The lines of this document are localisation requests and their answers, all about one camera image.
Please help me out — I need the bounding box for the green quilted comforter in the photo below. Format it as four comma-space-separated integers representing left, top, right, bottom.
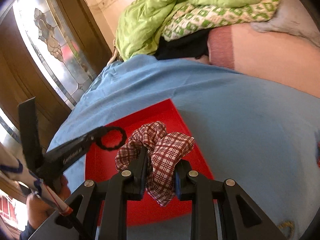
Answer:
115, 0, 281, 61

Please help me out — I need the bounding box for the red plaid fabric scrunchie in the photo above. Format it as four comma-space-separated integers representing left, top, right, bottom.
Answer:
115, 121, 195, 207

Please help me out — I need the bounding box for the black hair tie ring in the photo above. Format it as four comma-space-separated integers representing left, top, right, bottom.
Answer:
95, 126, 128, 152

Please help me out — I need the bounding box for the white marked stick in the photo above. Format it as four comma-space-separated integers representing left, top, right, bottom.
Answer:
1, 150, 73, 216

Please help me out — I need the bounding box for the red patterned scrunchie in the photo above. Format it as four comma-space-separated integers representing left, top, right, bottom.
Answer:
315, 130, 320, 168

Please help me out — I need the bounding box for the stained glass door window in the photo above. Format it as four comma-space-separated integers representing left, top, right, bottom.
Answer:
13, 0, 97, 109

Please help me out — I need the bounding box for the pink bolster cushion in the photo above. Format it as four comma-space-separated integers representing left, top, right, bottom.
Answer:
208, 23, 319, 97

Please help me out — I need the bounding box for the gloved orange hand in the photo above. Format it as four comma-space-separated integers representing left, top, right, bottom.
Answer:
26, 175, 71, 229

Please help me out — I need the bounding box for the grey textured pillow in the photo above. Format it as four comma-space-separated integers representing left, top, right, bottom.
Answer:
250, 0, 319, 47

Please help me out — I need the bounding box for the braided rope bracelet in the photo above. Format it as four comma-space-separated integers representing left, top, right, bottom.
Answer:
278, 220, 296, 239

